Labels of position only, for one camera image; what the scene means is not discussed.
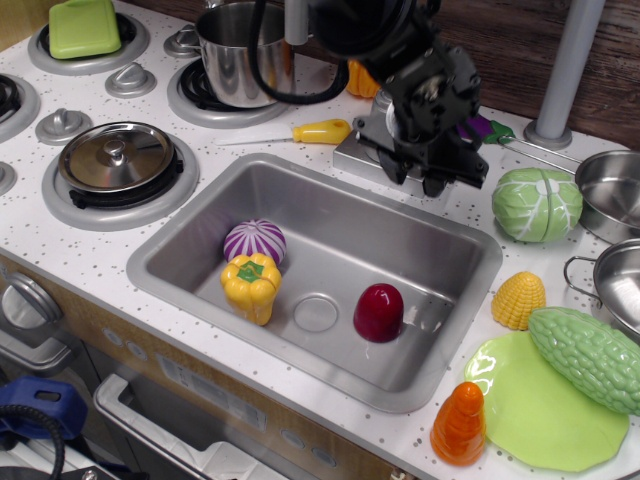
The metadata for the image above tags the green toy cutting board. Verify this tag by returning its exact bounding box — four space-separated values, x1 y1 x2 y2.
48 0 121 60

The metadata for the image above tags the silver toy sink basin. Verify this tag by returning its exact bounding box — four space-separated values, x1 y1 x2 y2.
127 154 502 414

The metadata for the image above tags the silver toy faucet with lever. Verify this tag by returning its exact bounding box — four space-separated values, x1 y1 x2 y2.
333 90 425 197

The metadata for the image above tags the blue clamp with black cable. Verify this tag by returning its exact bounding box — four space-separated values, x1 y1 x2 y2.
1 376 88 479

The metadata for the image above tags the dark red toy beet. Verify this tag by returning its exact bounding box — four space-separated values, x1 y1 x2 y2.
353 283 404 343

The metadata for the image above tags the green toy cabbage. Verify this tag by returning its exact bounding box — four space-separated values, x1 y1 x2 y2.
492 168 583 243

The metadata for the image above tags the yellow handled toy knife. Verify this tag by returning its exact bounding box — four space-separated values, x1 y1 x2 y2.
214 119 351 146

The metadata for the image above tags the grey stove knob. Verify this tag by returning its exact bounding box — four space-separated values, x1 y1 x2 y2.
35 108 93 146
105 62 157 98
163 24 201 59

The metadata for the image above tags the steel frying pan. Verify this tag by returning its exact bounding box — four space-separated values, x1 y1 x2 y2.
498 135 639 244

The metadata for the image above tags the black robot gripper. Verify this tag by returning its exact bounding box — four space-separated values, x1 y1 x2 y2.
356 74 489 197

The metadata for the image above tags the tall steel pot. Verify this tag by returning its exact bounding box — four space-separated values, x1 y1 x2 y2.
195 1 295 108

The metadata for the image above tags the grey round oven dial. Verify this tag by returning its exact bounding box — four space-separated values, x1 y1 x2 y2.
1 272 63 330

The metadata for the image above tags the grey oven door handle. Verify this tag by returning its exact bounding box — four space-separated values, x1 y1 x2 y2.
94 374 283 479

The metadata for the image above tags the light green toy plate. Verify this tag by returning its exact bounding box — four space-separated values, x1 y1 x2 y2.
464 331 630 472

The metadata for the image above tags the orange toy carrot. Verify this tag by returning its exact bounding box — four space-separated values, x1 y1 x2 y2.
430 382 486 466

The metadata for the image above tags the grey vertical pole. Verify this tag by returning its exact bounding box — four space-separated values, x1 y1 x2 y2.
524 0 606 151

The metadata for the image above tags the green toy bitter melon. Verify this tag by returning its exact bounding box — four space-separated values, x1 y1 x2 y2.
528 307 639 416

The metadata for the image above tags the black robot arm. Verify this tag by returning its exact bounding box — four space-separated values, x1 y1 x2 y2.
248 1 489 197

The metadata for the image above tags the yellow toy bell pepper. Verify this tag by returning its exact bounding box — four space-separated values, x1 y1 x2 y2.
220 253 282 326

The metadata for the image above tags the yellow toy corn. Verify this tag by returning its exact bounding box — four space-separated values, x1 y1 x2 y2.
491 271 546 331

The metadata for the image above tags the purple toy eggplant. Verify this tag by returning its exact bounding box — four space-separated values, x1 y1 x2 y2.
457 115 514 146

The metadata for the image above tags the purple striped toy onion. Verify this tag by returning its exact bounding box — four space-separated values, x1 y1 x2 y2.
223 219 287 265

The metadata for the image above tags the steel pot lid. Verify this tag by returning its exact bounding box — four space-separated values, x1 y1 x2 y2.
58 122 175 193

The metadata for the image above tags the orange toy pumpkin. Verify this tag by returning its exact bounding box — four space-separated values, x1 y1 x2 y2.
346 60 380 98

